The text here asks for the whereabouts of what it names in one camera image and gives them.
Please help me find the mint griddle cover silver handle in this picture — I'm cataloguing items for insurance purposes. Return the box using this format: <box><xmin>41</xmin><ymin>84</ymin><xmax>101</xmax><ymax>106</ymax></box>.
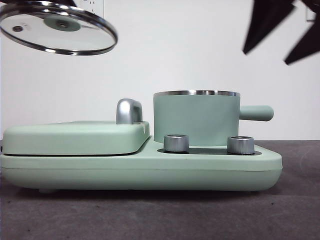
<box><xmin>2</xmin><ymin>98</ymin><xmax>151</xmax><ymax>156</ymax></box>

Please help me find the mint green steamer pot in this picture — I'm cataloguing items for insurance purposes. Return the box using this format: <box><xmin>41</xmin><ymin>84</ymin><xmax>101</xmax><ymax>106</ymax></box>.
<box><xmin>152</xmin><ymin>89</ymin><xmax>275</xmax><ymax>148</ymax></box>

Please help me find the silver control knob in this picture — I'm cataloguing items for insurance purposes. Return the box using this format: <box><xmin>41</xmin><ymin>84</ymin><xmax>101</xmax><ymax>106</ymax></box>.
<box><xmin>163</xmin><ymin>134</ymin><xmax>190</xmax><ymax>153</ymax></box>
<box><xmin>227</xmin><ymin>136</ymin><xmax>255</xmax><ymax>155</ymax></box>

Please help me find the mint green breakfast machine base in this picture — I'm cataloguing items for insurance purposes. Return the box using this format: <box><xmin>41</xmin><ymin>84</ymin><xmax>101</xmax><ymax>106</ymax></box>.
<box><xmin>0</xmin><ymin>139</ymin><xmax>284</xmax><ymax>195</ymax></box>

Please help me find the glass lid mint knob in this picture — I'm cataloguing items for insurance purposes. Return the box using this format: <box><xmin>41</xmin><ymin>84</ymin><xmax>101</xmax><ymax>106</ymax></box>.
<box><xmin>0</xmin><ymin>1</ymin><xmax>118</xmax><ymax>56</ymax></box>

